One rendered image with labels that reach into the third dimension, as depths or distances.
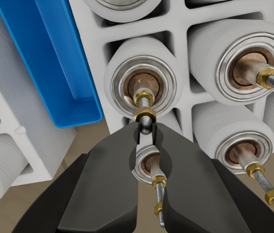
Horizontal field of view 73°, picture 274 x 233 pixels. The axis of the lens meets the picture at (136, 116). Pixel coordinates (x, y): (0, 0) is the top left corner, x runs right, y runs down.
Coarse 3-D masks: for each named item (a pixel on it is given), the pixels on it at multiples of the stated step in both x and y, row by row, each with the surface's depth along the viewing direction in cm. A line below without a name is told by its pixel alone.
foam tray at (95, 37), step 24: (72, 0) 24; (168, 0) 25; (240, 0) 23; (264, 0) 23; (96, 24) 25; (120, 24) 30; (144, 24) 25; (168, 24) 25; (192, 24) 25; (96, 48) 26; (168, 48) 33; (96, 72) 28; (192, 96) 30; (120, 120) 32
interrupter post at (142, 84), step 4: (140, 80) 21; (144, 80) 21; (148, 80) 21; (136, 84) 21; (140, 84) 20; (144, 84) 19; (148, 84) 20; (136, 88) 19; (140, 88) 19; (144, 88) 18; (148, 88) 19; (152, 88) 20; (136, 92) 19; (152, 92) 19
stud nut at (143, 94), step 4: (140, 92) 18; (144, 92) 18; (148, 92) 18; (136, 96) 18; (140, 96) 18; (144, 96) 18; (148, 96) 18; (152, 96) 18; (136, 100) 18; (152, 100) 18; (136, 104) 18; (152, 104) 18
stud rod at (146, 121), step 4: (140, 100) 18; (144, 100) 17; (148, 100) 18; (140, 104) 17; (144, 104) 16; (148, 104) 17; (144, 116) 15; (148, 116) 15; (140, 120) 14; (144, 120) 14; (148, 120) 14; (140, 124) 14; (144, 124) 14; (148, 124) 14; (140, 128) 14; (144, 128) 14; (148, 128) 14; (140, 132) 14; (144, 132) 14; (148, 132) 14
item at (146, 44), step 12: (144, 36) 27; (120, 48) 24; (132, 48) 20; (144, 48) 20; (156, 48) 20; (120, 60) 20; (168, 60) 20; (108, 72) 21; (180, 72) 21; (108, 84) 22; (180, 84) 22; (108, 96) 22; (180, 96) 23; (168, 108) 23
